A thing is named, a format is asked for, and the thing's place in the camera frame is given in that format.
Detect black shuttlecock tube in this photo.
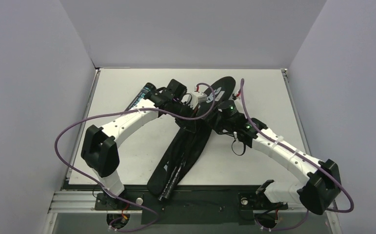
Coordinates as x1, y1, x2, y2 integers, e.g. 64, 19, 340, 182
125, 82, 156, 111

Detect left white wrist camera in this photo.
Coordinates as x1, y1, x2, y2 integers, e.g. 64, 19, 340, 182
187, 91, 207, 108

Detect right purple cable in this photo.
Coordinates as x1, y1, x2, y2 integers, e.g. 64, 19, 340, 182
236, 78, 355, 232

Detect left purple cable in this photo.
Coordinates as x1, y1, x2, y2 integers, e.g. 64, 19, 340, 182
54, 82, 217, 233

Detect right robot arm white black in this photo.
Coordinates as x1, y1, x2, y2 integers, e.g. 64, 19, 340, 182
208, 100, 341, 215

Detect black racket bag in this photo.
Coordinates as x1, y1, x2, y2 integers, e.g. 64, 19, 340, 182
147, 76, 236, 197

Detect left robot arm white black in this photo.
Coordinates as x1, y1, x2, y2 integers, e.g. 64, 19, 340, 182
80, 79, 207, 210

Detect purple cable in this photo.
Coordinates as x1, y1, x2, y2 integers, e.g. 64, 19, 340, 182
236, 78, 355, 232
54, 82, 217, 233

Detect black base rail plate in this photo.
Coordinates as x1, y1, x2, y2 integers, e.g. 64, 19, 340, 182
94, 184, 289, 227

